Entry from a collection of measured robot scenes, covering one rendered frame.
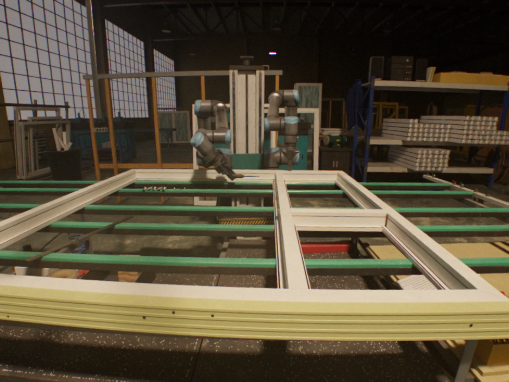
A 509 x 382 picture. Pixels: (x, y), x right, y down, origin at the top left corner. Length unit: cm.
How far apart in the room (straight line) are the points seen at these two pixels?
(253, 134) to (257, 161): 28
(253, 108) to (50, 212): 209
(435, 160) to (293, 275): 530
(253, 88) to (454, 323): 263
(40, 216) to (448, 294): 141
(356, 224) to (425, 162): 466
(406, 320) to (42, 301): 74
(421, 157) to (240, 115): 374
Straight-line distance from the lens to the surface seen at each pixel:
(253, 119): 296
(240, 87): 296
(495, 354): 106
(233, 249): 158
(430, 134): 588
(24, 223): 137
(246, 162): 290
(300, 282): 67
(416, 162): 574
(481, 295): 77
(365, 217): 118
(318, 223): 114
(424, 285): 135
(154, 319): 65
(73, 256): 107
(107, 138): 1013
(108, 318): 69
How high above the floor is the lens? 129
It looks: 15 degrees down
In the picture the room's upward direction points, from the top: straight up
